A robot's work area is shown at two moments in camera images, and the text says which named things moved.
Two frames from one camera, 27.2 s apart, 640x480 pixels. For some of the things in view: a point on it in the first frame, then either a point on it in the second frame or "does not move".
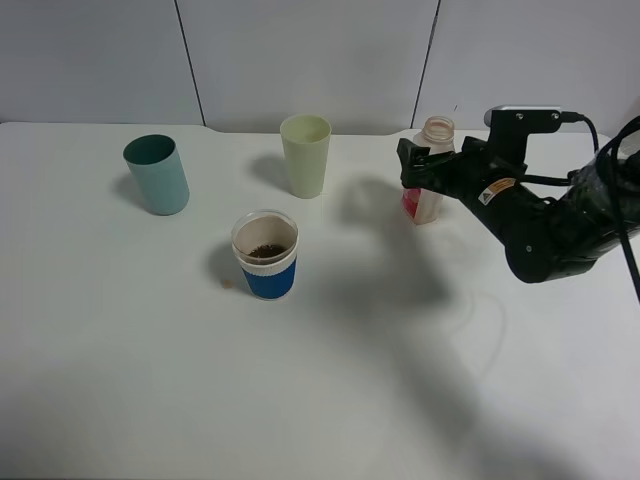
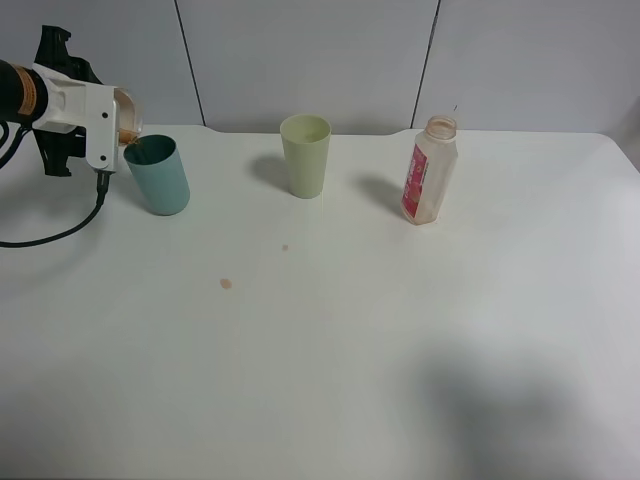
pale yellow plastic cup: x=306 y=138 does not move
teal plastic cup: x=155 y=164 does not move
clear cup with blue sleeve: x=265 y=245 -> x=130 y=114
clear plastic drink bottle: x=424 y=206 does not move
